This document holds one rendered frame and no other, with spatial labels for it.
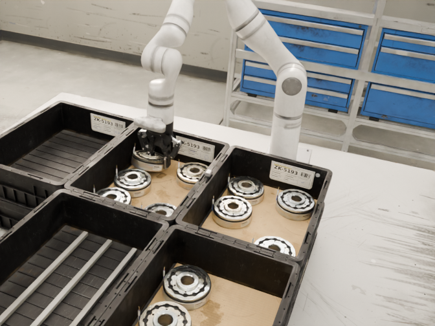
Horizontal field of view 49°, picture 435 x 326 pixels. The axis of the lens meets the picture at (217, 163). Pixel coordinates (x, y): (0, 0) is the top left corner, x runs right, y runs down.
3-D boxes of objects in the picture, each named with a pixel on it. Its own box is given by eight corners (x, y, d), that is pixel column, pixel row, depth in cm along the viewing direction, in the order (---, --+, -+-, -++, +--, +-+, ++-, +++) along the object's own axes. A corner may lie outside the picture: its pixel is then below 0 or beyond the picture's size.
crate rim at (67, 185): (141, 127, 149) (141, 120, 148) (231, 151, 141) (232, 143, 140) (61, 195, 117) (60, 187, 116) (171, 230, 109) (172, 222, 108)
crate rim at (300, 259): (231, 151, 141) (232, 143, 140) (332, 177, 133) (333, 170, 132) (171, 230, 109) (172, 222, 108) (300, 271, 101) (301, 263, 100)
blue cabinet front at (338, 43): (239, 90, 324) (249, 6, 294) (347, 111, 309) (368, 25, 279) (239, 92, 322) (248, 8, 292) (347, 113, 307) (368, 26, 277)
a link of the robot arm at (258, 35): (260, 6, 142) (258, 16, 134) (312, 74, 151) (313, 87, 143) (236, 25, 146) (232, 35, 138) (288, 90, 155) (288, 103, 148)
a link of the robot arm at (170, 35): (142, 74, 127) (160, 32, 131) (172, 81, 125) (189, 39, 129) (134, 59, 120) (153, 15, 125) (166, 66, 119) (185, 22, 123)
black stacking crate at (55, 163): (63, 131, 162) (59, 101, 156) (140, 153, 154) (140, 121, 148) (-27, 193, 131) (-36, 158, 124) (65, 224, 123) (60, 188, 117)
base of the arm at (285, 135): (270, 148, 167) (274, 105, 157) (296, 151, 166) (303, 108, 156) (267, 163, 160) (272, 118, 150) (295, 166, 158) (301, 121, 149)
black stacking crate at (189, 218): (228, 178, 146) (232, 145, 140) (324, 204, 138) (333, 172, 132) (171, 260, 114) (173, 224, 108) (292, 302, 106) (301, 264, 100)
